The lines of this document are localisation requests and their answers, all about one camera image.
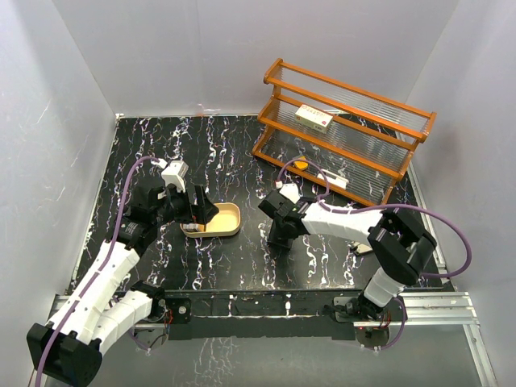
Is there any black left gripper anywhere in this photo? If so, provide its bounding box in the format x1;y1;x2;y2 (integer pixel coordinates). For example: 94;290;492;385
153;181;218;227

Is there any stack of credit cards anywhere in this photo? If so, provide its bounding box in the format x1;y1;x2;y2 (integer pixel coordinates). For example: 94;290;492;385
181;223;204;233

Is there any beige oval plastic tray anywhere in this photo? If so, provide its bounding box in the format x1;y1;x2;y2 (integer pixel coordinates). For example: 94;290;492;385
180;202;241;239

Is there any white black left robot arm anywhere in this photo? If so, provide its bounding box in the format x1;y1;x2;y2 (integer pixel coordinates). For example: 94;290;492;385
27;185;218;386

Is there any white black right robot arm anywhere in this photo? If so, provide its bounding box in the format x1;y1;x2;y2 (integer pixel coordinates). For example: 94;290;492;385
258;189;437;320

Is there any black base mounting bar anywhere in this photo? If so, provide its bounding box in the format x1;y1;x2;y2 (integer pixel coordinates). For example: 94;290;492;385
165;289;359;340

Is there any beige flat wooden piece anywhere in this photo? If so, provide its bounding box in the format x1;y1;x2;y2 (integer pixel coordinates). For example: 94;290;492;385
350;241;373;256

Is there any small orange yellow block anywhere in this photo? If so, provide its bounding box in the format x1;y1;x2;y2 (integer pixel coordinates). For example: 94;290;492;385
293;160;309;171

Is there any white black small device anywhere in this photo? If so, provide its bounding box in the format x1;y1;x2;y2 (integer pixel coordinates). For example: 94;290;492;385
317;169;349;189

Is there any orange wooden shelf rack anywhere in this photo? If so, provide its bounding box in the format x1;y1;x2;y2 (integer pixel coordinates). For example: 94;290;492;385
252;59;436;206

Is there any white red small box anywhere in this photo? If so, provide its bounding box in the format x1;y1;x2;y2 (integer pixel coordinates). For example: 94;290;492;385
294;104;333;134

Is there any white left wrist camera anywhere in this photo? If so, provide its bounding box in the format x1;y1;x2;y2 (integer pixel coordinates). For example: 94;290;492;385
160;160;189;193

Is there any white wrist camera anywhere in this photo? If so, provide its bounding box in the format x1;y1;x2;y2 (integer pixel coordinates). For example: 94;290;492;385
160;160;189;193
279;183;301;204

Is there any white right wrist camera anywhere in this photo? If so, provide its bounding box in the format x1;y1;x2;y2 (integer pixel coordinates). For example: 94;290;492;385
279;183;301;204

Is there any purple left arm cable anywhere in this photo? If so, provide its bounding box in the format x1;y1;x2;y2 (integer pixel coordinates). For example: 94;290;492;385
30;156;169;387

